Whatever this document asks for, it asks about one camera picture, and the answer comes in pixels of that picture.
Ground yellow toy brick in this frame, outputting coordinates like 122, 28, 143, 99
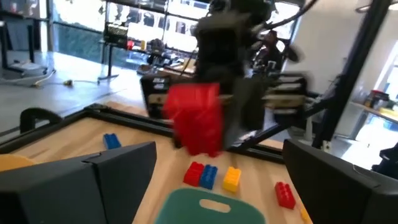
298, 206, 313, 224
221, 166, 243, 193

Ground blue toy brick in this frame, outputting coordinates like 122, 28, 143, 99
103, 133, 122, 151
199, 164, 219, 190

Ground red toy brick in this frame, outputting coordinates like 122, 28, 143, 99
163, 82, 225, 158
182, 161, 205, 188
274, 181, 297, 210

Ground black cable loop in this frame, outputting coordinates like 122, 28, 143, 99
19, 107, 63, 135

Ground green plastic bin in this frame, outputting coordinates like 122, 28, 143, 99
154, 187, 267, 224

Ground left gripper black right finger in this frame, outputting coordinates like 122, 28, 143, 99
282, 138, 398, 224

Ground black side table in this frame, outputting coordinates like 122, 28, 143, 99
0, 9, 52, 75

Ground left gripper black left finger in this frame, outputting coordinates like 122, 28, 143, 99
0, 141, 157, 224

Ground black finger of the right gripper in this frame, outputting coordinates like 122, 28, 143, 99
221, 79, 266, 151

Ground white counter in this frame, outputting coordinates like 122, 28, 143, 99
351, 101, 398, 141

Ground black aluminium table frame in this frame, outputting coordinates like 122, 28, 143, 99
0, 0, 392, 164

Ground black standing desk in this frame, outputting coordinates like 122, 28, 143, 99
97, 40, 200, 82

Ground black desk monitor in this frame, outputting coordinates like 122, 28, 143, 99
103, 22, 129, 48

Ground orange plastic bin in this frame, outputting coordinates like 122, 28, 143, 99
0, 153, 36, 173

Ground dark jars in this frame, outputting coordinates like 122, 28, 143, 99
363, 89, 390, 110

